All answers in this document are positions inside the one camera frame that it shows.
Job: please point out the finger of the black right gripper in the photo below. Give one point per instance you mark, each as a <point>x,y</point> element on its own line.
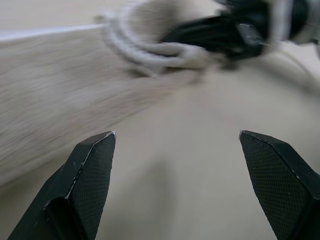
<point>220,51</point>
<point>197,28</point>

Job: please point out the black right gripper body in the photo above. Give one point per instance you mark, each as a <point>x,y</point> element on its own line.
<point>246,32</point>

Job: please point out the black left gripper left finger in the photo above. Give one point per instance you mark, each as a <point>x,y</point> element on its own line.
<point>82,190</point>

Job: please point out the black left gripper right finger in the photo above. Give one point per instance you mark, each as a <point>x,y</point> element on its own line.
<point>277,185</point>

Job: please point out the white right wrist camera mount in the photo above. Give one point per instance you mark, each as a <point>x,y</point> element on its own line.
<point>278,20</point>

